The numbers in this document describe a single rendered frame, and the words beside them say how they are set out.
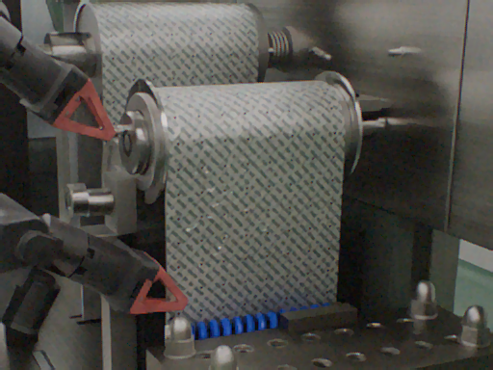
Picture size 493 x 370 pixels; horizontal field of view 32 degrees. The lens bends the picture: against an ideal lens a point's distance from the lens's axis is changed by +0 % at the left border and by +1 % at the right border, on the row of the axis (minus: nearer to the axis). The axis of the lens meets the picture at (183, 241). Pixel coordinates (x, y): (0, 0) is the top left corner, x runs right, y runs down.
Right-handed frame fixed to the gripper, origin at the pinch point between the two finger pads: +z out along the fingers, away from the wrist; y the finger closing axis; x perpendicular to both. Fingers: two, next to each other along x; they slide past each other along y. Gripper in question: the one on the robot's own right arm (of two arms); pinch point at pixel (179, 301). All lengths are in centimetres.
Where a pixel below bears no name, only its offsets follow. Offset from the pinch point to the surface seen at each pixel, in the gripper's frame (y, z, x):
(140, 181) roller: -5.8, -9.3, 10.5
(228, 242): 0.3, 2.0, 9.0
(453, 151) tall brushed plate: 9.2, 17.8, 30.8
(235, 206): 0.3, 0.5, 13.2
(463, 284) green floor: -238, 269, 34
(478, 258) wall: -246, 276, 50
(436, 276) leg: -13, 45, 18
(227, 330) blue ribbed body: 3.7, 5.6, -0.2
